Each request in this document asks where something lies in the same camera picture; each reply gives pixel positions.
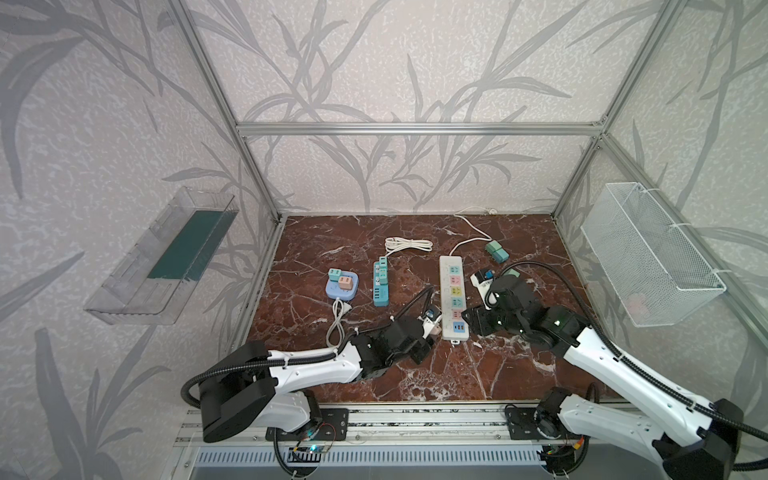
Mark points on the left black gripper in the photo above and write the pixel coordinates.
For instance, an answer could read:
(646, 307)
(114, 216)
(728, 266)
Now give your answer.
(417, 327)

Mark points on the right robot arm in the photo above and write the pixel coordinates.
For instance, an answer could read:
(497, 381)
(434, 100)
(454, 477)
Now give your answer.
(685, 434)

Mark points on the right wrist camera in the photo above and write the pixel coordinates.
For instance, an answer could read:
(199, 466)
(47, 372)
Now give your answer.
(482, 280)

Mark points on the green double cube plug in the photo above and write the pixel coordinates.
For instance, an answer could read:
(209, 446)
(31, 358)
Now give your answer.
(497, 252)

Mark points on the aluminium cage frame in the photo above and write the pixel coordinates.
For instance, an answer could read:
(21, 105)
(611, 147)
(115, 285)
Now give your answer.
(598, 131)

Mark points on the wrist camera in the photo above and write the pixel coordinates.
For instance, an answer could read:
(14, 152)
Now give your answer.
(431, 321)
(482, 280)

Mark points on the aluminium front rail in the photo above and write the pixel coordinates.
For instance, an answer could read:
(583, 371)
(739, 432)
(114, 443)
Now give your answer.
(406, 423)

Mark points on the long white power strip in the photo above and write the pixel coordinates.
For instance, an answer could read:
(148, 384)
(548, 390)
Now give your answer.
(453, 299)

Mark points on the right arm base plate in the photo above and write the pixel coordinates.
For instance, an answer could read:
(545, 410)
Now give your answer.
(521, 423)

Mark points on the blue square power socket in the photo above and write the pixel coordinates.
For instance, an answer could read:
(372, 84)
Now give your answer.
(333, 292)

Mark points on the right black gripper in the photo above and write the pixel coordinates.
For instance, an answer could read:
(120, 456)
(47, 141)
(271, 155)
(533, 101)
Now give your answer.
(480, 315)

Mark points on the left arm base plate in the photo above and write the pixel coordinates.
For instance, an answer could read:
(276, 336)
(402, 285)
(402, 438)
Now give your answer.
(333, 425)

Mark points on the white wire mesh basket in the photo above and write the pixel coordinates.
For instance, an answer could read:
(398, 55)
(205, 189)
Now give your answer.
(657, 273)

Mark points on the pink cube plug front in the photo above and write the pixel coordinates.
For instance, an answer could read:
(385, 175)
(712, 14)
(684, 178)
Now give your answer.
(346, 283)

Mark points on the clear plastic tray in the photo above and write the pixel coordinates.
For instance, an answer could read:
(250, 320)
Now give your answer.
(157, 277)

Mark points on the teal USB power strip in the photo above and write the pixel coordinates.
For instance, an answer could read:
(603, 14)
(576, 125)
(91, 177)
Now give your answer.
(380, 291)

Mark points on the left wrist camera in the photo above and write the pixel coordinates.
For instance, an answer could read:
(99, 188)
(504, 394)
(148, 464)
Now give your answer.
(431, 321)

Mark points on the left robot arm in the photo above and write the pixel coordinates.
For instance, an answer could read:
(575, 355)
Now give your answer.
(255, 386)

